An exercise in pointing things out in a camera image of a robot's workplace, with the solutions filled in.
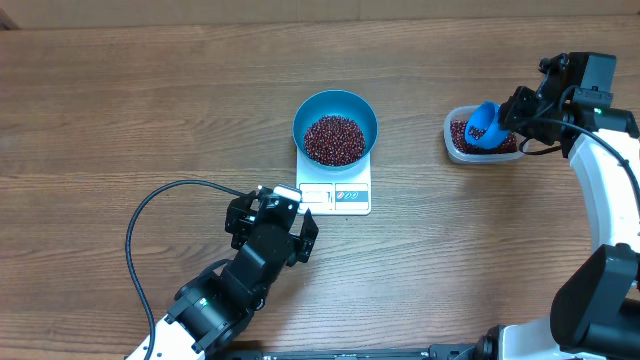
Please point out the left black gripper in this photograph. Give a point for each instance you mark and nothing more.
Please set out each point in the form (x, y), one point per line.
(239, 220)

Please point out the white digital kitchen scale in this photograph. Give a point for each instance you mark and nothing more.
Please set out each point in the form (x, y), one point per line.
(332, 191)

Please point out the teal blue bowl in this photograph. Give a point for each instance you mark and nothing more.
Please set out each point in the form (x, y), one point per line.
(336, 102)

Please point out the red adzuki beans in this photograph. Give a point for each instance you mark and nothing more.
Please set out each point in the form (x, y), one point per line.
(458, 128)

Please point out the red beans in scoop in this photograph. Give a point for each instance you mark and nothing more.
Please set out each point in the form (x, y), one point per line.
(475, 133)

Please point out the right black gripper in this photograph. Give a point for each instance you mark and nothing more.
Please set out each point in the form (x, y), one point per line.
(509, 114)

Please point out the blue plastic measuring scoop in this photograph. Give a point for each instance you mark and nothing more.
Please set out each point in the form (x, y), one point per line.
(486, 116)

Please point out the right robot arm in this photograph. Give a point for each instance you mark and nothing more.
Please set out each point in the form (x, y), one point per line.
(591, 315)

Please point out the red beans in bowl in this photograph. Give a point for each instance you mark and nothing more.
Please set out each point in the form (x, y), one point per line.
(334, 141)

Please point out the clear plastic food container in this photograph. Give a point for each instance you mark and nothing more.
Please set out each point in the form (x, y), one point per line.
(455, 119)

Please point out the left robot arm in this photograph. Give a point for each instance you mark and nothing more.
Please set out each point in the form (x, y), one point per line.
(213, 308)

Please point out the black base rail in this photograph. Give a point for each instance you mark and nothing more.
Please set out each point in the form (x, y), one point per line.
(433, 352)

